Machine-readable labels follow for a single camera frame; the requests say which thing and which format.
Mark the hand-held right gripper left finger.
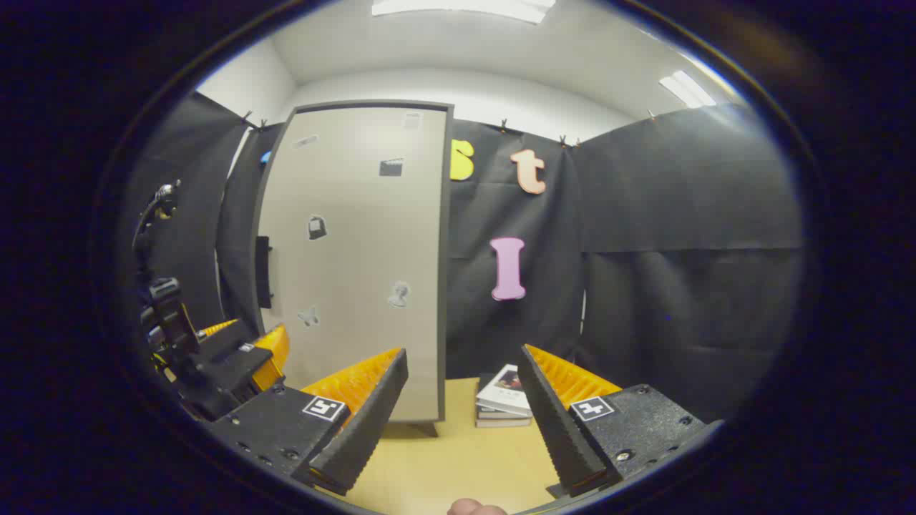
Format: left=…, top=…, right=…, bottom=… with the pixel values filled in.
left=204, top=348, right=409, bottom=496

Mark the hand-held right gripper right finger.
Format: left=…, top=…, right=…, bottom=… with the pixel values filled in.
left=517, top=344, right=709, bottom=499

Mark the black cabinet door handle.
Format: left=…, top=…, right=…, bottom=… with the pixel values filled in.
left=255, top=236, right=275, bottom=310

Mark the white portrait cover book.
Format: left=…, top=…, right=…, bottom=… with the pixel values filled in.
left=476, top=363, right=535, bottom=418

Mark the black backdrop cloth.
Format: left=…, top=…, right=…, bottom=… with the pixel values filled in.
left=118, top=89, right=806, bottom=424

